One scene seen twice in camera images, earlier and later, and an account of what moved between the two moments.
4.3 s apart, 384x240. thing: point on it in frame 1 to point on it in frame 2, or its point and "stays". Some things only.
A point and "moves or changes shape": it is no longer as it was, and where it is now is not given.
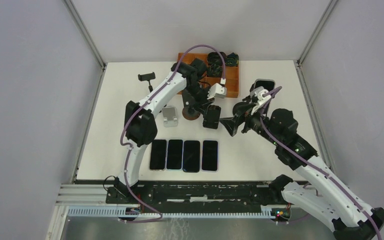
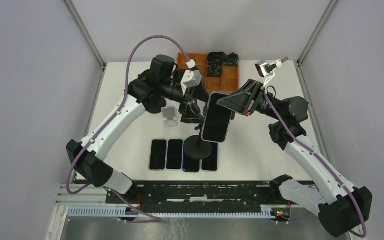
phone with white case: x=210 y=157 stays
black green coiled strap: x=232 y=60 stays
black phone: x=191 y=156 stays
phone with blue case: x=175 y=154 stays
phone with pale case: x=268 y=84 to x=217 y=119
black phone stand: x=243 y=106 moves or changes shape
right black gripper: x=232 y=122 to x=246 y=100
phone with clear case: x=158 y=155 stays
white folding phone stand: x=170 y=116 stays
